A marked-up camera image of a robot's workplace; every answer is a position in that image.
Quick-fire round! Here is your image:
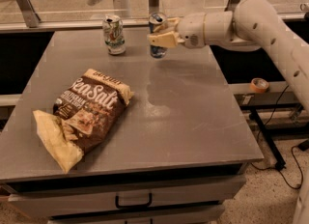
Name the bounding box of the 7up can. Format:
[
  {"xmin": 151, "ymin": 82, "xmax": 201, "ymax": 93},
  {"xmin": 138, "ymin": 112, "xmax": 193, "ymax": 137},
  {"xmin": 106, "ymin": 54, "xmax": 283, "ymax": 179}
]
[{"xmin": 102, "ymin": 14, "xmax": 126, "ymax": 55}]

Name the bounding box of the black table leg frame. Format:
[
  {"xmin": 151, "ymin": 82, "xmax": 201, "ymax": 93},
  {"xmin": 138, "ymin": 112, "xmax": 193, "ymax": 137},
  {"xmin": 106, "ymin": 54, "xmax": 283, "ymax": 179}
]
[{"xmin": 249, "ymin": 108, "xmax": 286, "ymax": 171}]

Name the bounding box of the brown sea salt chips bag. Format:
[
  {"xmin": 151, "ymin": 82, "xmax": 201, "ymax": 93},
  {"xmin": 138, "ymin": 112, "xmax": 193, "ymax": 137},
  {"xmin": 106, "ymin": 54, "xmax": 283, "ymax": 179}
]
[{"xmin": 33, "ymin": 69, "xmax": 133, "ymax": 173}]

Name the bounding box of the black floor cable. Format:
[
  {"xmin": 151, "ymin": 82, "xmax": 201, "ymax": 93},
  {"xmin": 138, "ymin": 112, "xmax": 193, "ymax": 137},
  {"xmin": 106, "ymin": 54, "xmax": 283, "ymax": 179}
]
[{"xmin": 250, "ymin": 84, "xmax": 305, "ymax": 190}]

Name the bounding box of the black drawer handle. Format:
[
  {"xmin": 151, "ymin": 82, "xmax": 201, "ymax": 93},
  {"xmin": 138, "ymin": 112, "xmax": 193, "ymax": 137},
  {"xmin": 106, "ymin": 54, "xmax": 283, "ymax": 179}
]
[{"xmin": 114, "ymin": 193, "xmax": 153, "ymax": 210}]

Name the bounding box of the left metal bracket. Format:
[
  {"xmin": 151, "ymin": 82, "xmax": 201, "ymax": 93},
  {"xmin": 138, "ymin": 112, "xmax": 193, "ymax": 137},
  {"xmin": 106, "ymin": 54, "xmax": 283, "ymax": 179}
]
[{"xmin": 15, "ymin": 0, "xmax": 41, "ymax": 28}]

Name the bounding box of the upper grey drawer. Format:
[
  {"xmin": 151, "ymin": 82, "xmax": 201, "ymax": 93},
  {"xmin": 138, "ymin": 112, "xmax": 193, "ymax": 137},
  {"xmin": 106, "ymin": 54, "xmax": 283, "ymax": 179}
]
[{"xmin": 9, "ymin": 175, "xmax": 245, "ymax": 217}]

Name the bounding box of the roll of tape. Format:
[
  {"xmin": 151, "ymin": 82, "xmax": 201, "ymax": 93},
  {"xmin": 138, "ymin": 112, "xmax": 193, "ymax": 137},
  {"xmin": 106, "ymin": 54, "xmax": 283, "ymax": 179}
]
[{"xmin": 250, "ymin": 78, "xmax": 269, "ymax": 94}]

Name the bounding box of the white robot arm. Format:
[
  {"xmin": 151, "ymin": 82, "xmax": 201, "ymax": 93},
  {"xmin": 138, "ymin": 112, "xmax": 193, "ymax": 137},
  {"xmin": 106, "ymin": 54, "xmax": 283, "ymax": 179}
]
[{"xmin": 148, "ymin": 0, "xmax": 309, "ymax": 224}]

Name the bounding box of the redbull can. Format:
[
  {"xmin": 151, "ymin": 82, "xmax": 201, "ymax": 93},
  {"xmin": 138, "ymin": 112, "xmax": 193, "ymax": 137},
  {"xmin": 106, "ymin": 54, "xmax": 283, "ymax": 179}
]
[{"xmin": 149, "ymin": 12, "xmax": 167, "ymax": 59}]

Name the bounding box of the lower grey drawer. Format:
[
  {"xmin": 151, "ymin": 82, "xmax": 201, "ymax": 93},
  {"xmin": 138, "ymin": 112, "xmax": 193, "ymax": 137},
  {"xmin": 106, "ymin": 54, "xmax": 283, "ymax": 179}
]
[{"xmin": 47, "ymin": 205, "xmax": 224, "ymax": 224}]

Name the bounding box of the grey drawer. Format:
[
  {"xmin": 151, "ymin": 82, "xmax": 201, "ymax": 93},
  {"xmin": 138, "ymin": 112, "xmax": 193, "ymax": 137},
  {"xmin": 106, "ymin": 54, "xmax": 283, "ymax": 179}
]
[
  {"xmin": 47, "ymin": 205, "xmax": 224, "ymax": 224},
  {"xmin": 9, "ymin": 175, "xmax": 245, "ymax": 217}
]

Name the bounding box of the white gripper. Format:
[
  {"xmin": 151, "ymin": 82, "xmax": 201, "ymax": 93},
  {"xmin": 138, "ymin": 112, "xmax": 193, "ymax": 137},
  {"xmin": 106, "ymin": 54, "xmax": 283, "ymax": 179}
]
[{"xmin": 148, "ymin": 13, "xmax": 206, "ymax": 49}]

